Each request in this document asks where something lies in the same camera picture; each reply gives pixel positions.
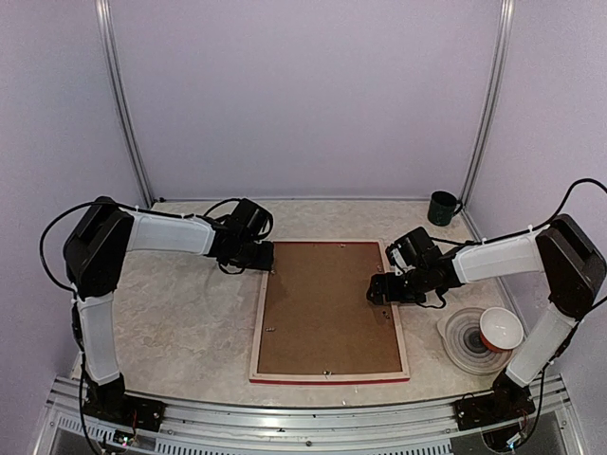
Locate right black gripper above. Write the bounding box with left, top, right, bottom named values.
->
left=367, top=264, right=431, bottom=304

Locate brown backing board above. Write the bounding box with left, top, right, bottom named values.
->
left=255, top=241, right=403, bottom=375

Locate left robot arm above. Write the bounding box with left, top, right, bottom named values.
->
left=63, top=196, right=274, bottom=422

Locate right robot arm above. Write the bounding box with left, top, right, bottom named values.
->
left=351, top=200, right=606, bottom=427

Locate clear glass plate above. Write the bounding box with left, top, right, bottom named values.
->
left=436, top=307, right=522, bottom=376

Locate dark green mug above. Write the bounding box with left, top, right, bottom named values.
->
left=427, top=191, right=463, bottom=227

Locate white orange bowl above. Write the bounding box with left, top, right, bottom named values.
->
left=479, top=307, right=524, bottom=353

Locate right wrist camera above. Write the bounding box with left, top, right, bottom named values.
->
left=385, top=243, right=409, bottom=274

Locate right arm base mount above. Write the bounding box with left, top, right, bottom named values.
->
left=453, top=394, right=536, bottom=431

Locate front aluminium rail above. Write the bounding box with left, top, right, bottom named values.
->
left=32, top=376, right=584, bottom=454

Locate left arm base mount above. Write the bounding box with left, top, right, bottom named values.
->
left=83, top=395, right=166, bottom=432

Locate left aluminium post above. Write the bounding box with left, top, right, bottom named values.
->
left=95, top=0, right=155, bottom=208

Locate aluminium post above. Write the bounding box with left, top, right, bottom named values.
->
left=95, top=0, right=155, bottom=208
left=460, top=0, right=516, bottom=207

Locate right aluminium post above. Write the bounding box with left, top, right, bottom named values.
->
left=460, top=0, right=516, bottom=207

